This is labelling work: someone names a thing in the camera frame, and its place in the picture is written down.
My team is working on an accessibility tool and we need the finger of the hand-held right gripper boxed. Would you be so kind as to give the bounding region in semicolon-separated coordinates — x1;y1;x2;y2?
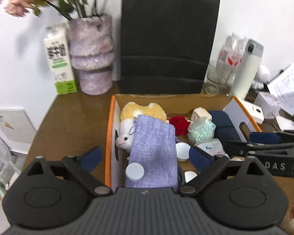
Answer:
225;122;294;157
249;130;294;144

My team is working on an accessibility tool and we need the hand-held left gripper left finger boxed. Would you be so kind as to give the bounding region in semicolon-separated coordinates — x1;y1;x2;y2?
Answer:
27;147;113;197

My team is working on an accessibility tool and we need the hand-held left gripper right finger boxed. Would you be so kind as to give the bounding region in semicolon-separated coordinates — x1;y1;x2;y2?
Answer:
179;146;268;198

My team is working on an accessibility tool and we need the white round lid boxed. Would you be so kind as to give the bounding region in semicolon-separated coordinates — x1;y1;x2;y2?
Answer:
125;163;145;181
175;142;192;162

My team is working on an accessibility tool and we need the white printed packet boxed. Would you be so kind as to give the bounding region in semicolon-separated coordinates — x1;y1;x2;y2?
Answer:
197;138;227;157

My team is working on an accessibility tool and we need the small white round cap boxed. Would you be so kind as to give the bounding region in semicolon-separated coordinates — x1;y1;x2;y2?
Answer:
183;171;199;183

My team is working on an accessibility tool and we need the black white braided cable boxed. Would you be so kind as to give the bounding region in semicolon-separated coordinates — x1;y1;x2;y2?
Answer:
177;166;186;189

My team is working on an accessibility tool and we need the iridescent green packet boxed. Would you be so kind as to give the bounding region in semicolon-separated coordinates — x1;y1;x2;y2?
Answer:
187;117;216;146

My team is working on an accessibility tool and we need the navy blue pouch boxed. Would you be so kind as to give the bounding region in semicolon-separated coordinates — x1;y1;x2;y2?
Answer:
208;110;243;150

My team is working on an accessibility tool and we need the purple fabric pouch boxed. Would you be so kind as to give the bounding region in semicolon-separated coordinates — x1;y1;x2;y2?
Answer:
125;114;179;189

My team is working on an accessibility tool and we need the cardboard box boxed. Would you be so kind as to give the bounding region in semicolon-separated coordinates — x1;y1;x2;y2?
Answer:
104;93;263;192

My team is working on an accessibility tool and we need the wooden desktop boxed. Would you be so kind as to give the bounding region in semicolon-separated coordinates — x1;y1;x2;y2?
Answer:
0;81;294;235

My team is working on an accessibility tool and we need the white paper sheet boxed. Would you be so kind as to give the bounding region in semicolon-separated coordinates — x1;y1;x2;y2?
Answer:
275;114;294;132
267;62;294;116

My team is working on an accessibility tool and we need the white power bank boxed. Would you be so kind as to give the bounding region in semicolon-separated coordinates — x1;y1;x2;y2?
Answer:
236;98;265;125

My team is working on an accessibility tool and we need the printed tin box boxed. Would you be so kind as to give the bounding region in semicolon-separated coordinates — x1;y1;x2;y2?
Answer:
253;91;281;118

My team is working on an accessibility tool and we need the red fabric flower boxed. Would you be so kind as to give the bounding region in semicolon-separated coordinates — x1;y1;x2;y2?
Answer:
168;116;191;136

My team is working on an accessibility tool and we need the white round lamp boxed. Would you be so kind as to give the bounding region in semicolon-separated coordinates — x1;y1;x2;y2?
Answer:
256;65;270;84

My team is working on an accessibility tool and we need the white thermos bottle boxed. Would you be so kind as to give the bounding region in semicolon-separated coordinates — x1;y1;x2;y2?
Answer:
230;38;264;101

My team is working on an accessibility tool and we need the yellow white plush toy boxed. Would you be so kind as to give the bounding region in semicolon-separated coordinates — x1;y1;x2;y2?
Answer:
115;102;168;153

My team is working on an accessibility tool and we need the clear glass cup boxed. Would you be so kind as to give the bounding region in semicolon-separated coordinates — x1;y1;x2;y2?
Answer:
204;58;232;95

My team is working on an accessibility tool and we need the white book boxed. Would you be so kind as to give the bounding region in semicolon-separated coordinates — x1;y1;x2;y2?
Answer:
0;107;37;145

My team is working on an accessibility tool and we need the purple marbled vase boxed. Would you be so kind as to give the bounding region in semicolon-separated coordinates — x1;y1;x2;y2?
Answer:
68;13;116;95

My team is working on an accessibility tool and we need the white green milk carton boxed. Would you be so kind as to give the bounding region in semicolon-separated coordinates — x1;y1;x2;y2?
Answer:
43;22;78;95

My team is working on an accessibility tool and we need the black paper bag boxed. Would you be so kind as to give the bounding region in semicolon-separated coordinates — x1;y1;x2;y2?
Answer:
119;0;221;95

